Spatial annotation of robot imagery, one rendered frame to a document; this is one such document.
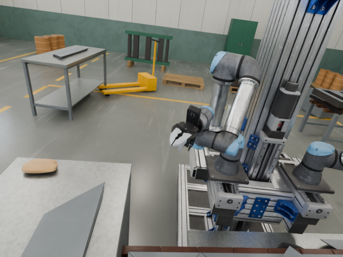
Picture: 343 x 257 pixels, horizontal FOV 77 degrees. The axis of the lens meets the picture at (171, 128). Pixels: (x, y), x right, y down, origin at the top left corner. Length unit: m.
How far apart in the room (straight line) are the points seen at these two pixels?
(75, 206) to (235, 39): 9.44
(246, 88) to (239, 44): 9.02
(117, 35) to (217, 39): 4.40
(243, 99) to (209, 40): 9.46
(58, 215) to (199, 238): 0.79
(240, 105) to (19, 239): 0.99
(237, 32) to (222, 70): 8.87
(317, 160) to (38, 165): 1.47
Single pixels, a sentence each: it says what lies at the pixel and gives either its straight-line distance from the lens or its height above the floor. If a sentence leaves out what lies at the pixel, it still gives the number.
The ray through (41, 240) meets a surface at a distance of 0.95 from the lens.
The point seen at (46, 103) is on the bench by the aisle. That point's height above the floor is 0.23.
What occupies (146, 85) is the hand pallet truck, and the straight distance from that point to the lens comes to 5.54.
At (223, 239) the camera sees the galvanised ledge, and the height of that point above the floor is 0.68.
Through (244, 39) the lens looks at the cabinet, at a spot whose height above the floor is 1.25.
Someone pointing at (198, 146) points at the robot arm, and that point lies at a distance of 0.98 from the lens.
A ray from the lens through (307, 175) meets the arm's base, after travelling 1.50.
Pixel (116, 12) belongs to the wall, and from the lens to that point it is 10.62.
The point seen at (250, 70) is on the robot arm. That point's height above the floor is 1.63.
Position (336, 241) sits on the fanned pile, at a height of 0.72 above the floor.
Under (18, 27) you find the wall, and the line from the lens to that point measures 12.48.
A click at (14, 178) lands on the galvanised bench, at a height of 1.05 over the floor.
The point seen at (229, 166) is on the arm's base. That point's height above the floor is 1.10.
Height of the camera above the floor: 1.81
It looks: 28 degrees down
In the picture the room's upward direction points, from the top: 8 degrees clockwise
